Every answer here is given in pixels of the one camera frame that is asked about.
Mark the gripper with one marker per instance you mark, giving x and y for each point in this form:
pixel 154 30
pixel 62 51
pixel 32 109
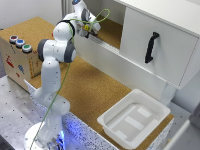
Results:
pixel 83 32

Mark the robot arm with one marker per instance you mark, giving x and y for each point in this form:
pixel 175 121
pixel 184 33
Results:
pixel 50 83

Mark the white cabinet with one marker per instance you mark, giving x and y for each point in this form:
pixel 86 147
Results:
pixel 110 63

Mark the green button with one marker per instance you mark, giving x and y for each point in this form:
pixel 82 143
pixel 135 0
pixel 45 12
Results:
pixel 26 48

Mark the blue button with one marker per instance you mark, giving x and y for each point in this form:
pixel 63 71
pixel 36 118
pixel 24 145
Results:
pixel 20 42

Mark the red button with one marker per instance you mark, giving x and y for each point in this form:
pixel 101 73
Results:
pixel 13 38

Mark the white sliding door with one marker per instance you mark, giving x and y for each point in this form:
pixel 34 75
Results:
pixel 166 56

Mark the white plastic box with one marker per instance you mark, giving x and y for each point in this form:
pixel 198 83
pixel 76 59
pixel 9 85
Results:
pixel 133 121

